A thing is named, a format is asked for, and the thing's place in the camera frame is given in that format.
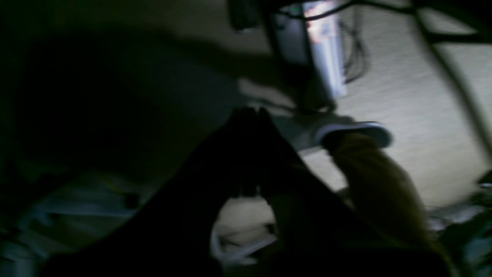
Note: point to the tan trouser leg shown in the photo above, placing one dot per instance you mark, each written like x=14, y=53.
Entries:
x=384, y=196

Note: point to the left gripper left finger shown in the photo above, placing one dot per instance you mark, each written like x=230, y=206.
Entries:
x=170, y=235

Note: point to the white grey sneaker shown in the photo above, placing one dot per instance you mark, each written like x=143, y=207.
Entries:
x=328, y=130

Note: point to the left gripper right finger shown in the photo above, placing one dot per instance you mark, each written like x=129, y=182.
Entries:
x=322, y=236

